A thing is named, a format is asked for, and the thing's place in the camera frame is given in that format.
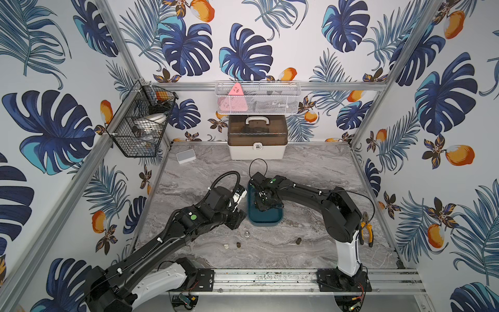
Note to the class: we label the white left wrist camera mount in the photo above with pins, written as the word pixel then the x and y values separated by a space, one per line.
pixel 239 194

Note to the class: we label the black wire basket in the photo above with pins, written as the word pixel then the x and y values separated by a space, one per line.
pixel 141 101

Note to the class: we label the yellow handled pliers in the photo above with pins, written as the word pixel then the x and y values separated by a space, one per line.
pixel 366 226

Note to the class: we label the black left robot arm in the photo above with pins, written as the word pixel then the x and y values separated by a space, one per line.
pixel 111 289

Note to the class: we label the pink triangle sign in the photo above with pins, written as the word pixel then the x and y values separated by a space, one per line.
pixel 235 101

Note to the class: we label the teal plastic storage box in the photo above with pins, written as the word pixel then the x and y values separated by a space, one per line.
pixel 269 218

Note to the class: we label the brown lid white toolbox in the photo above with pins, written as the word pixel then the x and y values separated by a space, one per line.
pixel 257 137

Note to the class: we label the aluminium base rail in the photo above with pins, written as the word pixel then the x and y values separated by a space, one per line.
pixel 280 282

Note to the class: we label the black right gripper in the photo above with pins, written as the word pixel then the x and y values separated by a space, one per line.
pixel 261 207

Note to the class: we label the white bowl in basket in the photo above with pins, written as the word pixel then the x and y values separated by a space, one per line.
pixel 151 121

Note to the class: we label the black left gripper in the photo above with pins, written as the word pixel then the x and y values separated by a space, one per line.
pixel 237 217

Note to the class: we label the small white box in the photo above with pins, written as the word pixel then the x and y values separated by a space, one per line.
pixel 186 156

